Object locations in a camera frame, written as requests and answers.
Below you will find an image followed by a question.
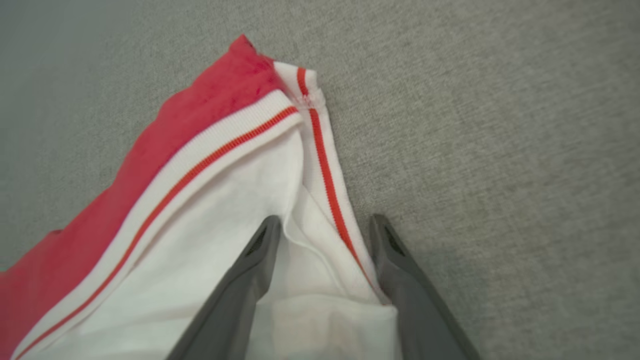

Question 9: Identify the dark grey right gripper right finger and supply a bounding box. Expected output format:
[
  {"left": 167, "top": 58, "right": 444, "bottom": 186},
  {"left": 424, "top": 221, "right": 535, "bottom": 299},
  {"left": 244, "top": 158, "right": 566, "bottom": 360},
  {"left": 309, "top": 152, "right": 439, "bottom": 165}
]
[{"left": 368, "top": 213, "right": 482, "bottom": 360}]

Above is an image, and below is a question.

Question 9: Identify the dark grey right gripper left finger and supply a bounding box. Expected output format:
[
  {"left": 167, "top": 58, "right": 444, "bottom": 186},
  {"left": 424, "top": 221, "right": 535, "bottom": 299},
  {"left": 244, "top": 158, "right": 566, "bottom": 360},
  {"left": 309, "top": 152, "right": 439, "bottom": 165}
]
[{"left": 165, "top": 215, "right": 284, "bottom": 360}]

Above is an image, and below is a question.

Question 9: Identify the red and white jersey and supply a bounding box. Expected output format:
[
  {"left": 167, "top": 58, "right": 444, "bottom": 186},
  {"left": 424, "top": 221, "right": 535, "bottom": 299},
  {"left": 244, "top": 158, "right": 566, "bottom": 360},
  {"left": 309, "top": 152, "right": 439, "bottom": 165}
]
[{"left": 0, "top": 33, "right": 402, "bottom": 360}]

